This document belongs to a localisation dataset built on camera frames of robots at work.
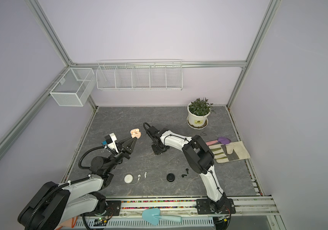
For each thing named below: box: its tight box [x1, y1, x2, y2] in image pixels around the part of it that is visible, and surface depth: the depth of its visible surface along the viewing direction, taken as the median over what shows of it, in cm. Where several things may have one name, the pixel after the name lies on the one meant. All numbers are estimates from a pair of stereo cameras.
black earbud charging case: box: [166, 172, 176, 183], surface depth 84 cm
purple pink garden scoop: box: [205, 136, 232, 146], surface depth 101 cm
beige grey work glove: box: [208, 140, 251, 163], surface depth 96 cm
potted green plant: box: [186, 97, 217, 130], surface depth 101 cm
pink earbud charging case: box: [130, 128, 141, 139], surface depth 73 cm
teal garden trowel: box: [141, 207, 183, 226], surface depth 72 cm
